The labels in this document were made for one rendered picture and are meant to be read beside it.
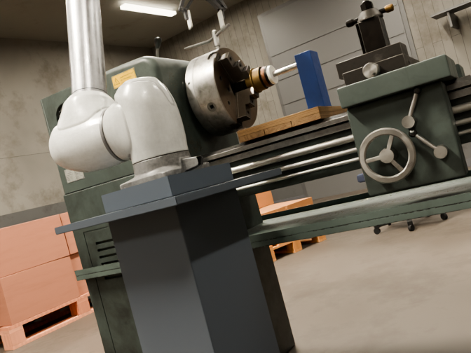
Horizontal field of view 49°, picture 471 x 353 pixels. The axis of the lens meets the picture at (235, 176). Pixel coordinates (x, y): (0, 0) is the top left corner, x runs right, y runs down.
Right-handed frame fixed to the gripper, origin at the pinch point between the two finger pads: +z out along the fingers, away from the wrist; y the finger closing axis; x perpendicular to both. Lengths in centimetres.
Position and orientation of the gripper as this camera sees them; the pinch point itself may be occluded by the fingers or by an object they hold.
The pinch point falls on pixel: (206, 25)
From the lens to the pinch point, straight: 213.4
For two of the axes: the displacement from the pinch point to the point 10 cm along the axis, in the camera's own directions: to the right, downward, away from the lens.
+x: 4.1, -1.8, -9.0
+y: -8.9, 1.4, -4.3
